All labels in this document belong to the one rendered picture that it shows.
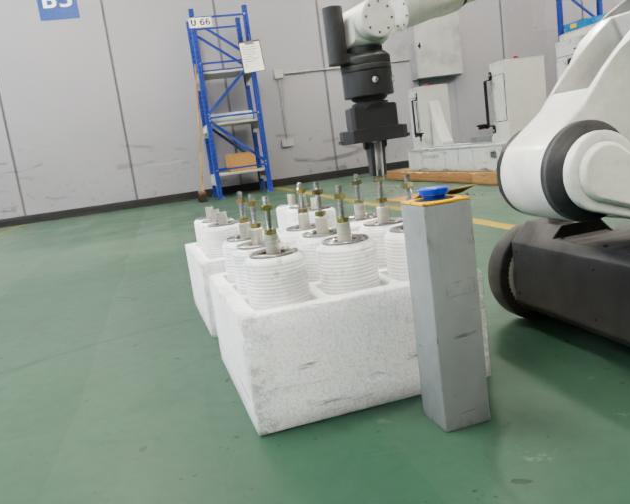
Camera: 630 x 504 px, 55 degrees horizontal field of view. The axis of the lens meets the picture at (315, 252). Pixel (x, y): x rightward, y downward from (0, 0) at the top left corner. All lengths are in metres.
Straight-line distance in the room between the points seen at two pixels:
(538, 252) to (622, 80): 0.33
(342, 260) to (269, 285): 0.12
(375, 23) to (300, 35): 6.52
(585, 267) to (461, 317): 0.29
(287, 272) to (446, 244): 0.24
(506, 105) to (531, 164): 3.37
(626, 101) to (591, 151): 0.13
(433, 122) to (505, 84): 1.35
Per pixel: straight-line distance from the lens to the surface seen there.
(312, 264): 1.05
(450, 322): 0.83
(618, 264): 1.00
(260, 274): 0.90
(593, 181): 0.90
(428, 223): 0.79
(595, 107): 0.96
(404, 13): 1.15
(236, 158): 6.80
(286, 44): 7.52
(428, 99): 5.57
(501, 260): 1.24
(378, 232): 1.07
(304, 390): 0.92
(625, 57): 1.00
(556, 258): 1.12
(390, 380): 0.96
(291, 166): 7.39
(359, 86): 1.07
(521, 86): 4.35
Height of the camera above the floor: 0.40
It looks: 10 degrees down
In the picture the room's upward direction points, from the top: 8 degrees counter-clockwise
